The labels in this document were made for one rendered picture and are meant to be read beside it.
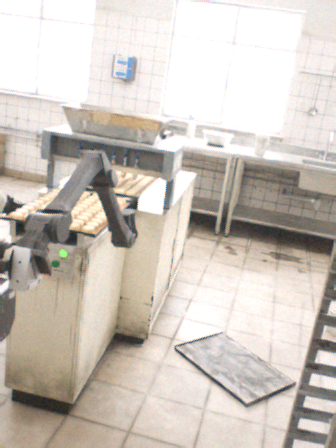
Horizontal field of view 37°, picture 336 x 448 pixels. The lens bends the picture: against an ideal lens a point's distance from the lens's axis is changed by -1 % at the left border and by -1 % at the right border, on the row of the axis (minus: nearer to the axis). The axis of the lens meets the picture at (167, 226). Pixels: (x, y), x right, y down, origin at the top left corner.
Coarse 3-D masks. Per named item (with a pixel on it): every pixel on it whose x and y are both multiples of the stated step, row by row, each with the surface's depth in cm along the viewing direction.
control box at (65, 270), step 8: (48, 248) 201; (56, 248) 201; (64, 248) 200; (72, 248) 200; (56, 256) 202; (72, 256) 201; (64, 264) 202; (72, 264) 202; (56, 272) 204; (64, 272) 203; (72, 272) 204
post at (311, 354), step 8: (328, 272) 160; (328, 280) 160; (320, 304) 163; (328, 304) 162; (320, 312) 163; (312, 328) 168; (320, 328) 164; (312, 336) 166; (320, 336) 165; (312, 352) 167; (304, 360) 171; (312, 360) 168; (304, 376) 170; (296, 392) 175; (296, 400) 173; (304, 400) 173; (288, 424) 178; (296, 424) 176; (288, 440) 178
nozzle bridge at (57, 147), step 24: (48, 144) 266; (72, 144) 272; (96, 144) 270; (120, 144) 259; (144, 144) 262; (168, 144) 275; (48, 168) 281; (120, 168) 266; (144, 168) 269; (168, 168) 257; (168, 192) 272
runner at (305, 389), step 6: (300, 384) 171; (306, 384) 171; (312, 384) 170; (300, 390) 171; (306, 390) 171; (312, 390) 171; (318, 390) 170; (324, 390) 170; (330, 390) 170; (312, 396) 169; (318, 396) 169; (324, 396) 170; (330, 396) 170
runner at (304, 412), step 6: (294, 408) 174; (300, 408) 173; (306, 408) 173; (312, 408) 173; (294, 414) 172; (300, 414) 173; (306, 414) 173; (312, 414) 173; (318, 414) 173; (324, 414) 173; (330, 414) 172; (312, 420) 171; (318, 420) 171; (324, 420) 171
